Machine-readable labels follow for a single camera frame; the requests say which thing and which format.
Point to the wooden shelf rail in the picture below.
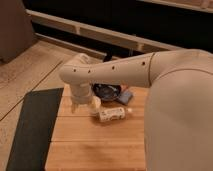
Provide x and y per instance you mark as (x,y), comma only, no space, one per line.
(100,34)

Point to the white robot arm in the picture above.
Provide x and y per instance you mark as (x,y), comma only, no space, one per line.
(178,114)

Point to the white paper cup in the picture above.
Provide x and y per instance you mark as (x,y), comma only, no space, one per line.
(95,105)

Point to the blue sponge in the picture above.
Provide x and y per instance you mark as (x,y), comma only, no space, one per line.
(125,97)

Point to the black table leg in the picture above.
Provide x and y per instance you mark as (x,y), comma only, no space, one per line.
(108,56)

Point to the black floor mat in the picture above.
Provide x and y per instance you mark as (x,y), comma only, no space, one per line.
(34,130)

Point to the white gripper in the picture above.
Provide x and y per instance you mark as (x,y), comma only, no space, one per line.
(80,94)

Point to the orange carrot toy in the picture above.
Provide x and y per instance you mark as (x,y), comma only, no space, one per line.
(125,88)

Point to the dark ceramic bowl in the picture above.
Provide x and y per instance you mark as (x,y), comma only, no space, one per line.
(106,92)

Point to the brown sofa corner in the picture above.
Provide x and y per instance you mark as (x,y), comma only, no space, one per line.
(16,31)

